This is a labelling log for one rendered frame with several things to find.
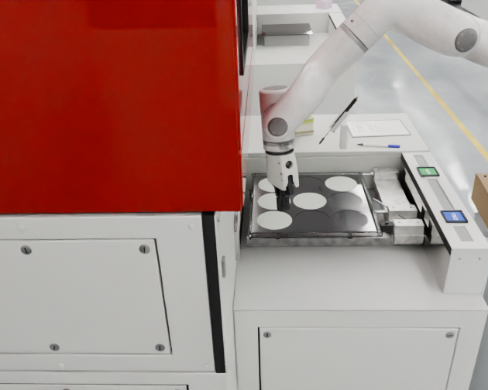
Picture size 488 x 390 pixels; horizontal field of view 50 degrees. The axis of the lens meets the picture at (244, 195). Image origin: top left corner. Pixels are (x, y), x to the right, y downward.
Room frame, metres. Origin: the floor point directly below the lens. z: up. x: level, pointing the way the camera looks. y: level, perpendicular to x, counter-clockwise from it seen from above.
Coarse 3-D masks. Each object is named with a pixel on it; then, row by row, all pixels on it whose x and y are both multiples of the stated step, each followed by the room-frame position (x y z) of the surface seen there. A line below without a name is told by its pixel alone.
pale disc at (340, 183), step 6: (330, 180) 1.51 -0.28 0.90; (336, 180) 1.51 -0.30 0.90; (342, 180) 1.51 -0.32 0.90; (348, 180) 1.51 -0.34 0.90; (354, 180) 1.51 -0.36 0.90; (330, 186) 1.47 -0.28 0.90; (336, 186) 1.47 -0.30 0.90; (342, 186) 1.47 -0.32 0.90; (348, 186) 1.47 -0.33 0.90; (354, 186) 1.46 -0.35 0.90
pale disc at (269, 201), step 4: (264, 196) 1.43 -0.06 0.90; (268, 196) 1.43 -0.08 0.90; (272, 196) 1.43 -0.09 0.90; (260, 200) 1.40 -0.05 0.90; (264, 200) 1.40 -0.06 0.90; (268, 200) 1.40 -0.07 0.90; (272, 200) 1.40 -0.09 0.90; (276, 200) 1.40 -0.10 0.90; (260, 204) 1.38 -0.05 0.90; (264, 204) 1.38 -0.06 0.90; (268, 204) 1.38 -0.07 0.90; (272, 204) 1.37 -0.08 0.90; (276, 204) 1.37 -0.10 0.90; (268, 208) 1.35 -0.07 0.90; (272, 208) 1.35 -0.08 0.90; (276, 208) 1.35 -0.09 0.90
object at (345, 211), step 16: (304, 176) 1.55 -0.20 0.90; (320, 176) 1.54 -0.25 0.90; (352, 176) 1.53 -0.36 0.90; (256, 192) 1.45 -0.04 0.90; (272, 192) 1.45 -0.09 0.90; (304, 192) 1.44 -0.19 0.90; (320, 192) 1.44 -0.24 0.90; (336, 192) 1.43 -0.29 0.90; (352, 192) 1.43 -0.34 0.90; (256, 208) 1.35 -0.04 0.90; (320, 208) 1.34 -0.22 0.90; (336, 208) 1.34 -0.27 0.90; (352, 208) 1.33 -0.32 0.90; (368, 208) 1.33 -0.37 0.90; (256, 224) 1.26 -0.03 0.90; (304, 224) 1.26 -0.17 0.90; (320, 224) 1.25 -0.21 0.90; (336, 224) 1.25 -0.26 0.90; (352, 224) 1.25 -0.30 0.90; (368, 224) 1.24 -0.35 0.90
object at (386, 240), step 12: (252, 240) 1.27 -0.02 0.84; (264, 240) 1.27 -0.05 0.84; (276, 240) 1.27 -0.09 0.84; (288, 240) 1.26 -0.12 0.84; (300, 240) 1.26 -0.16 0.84; (312, 240) 1.26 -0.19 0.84; (324, 240) 1.26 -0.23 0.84; (336, 240) 1.25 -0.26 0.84; (348, 240) 1.25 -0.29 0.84; (360, 240) 1.25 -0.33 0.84; (372, 240) 1.25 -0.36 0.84; (384, 240) 1.25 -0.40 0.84
